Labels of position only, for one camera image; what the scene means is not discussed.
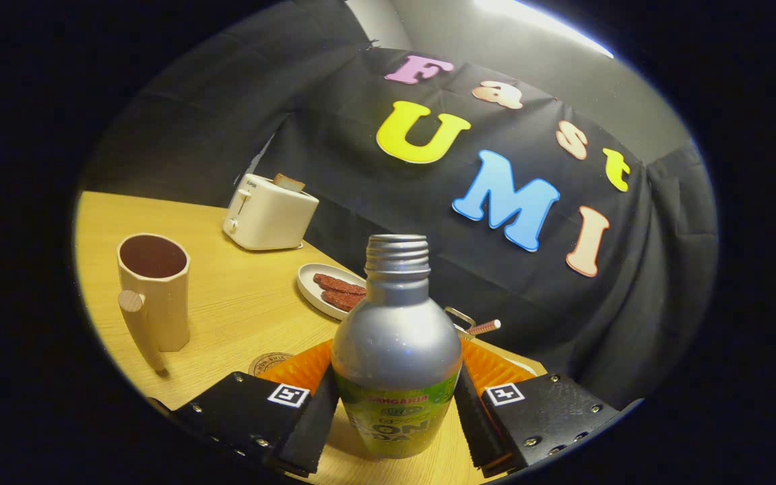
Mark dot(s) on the black backdrop cloth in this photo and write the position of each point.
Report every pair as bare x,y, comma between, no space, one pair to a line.
361,202

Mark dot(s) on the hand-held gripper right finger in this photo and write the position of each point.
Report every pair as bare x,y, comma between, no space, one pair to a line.
472,424

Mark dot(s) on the silver bottle with green label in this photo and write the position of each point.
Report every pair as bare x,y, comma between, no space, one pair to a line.
395,337

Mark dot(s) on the striped pink stick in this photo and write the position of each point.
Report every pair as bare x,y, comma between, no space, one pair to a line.
486,327

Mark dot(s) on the white oval plate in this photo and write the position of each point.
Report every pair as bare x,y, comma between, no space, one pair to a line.
310,286

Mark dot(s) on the red sausage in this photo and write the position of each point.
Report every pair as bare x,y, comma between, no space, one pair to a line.
342,300
337,283

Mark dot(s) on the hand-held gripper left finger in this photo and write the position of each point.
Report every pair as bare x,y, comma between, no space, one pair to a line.
310,431

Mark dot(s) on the white toaster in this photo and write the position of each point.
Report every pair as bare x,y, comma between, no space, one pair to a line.
270,219

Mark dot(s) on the wooden table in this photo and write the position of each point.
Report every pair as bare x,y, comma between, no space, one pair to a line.
246,303

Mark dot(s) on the toast slice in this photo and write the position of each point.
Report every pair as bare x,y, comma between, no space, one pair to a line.
289,182

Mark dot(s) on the round wooden coaster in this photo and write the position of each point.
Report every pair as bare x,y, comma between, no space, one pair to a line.
267,364

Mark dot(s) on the beige wooden cup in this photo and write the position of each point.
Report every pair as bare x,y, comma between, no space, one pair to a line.
162,303

